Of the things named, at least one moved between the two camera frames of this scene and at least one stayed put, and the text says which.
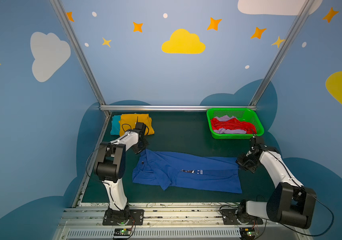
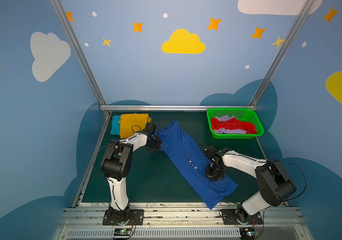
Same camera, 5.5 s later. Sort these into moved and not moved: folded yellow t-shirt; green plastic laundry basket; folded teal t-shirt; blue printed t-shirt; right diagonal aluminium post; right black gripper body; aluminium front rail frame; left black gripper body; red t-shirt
Moved: blue printed t-shirt; left black gripper body; right black gripper body
Not moved: folded yellow t-shirt; right diagonal aluminium post; green plastic laundry basket; red t-shirt; aluminium front rail frame; folded teal t-shirt
